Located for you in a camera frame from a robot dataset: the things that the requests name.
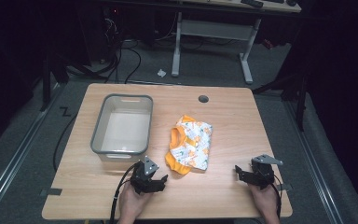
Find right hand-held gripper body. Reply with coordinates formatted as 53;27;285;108
250;153;284;191

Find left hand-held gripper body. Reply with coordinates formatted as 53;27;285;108
130;155;160;196

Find person's left hand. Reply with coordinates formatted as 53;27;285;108
117;186;152;224

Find grey tape strip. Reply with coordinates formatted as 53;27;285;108
276;183;294;192

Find orange patterned baby garment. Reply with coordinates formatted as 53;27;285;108
164;114;214;176

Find grey plastic storage bin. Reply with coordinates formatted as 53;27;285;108
89;93;155;163

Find black metal stand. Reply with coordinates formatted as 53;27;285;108
38;50;70;112
251;69;310;133

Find black tape strip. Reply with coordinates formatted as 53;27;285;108
39;188;63;197

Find light wooden desk top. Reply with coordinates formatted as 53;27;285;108
180;0;302;14

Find black remote control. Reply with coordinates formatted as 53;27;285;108
240;0;265;9

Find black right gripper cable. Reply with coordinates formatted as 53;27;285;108
269;174;283;219

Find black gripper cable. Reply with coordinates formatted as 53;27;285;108
108;162;138;224
269;174;283;219

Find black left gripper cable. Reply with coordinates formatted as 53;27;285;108
108;162;138;224

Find metal floor rail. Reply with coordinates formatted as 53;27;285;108
0;83;63;220
283;101;346;224

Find thin black floor cable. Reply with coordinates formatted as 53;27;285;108
52;114;78;173

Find black floor cable bundle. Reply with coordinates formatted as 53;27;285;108
66;15;143;85

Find white metal desk frame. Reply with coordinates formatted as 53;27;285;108
171;11;263;85

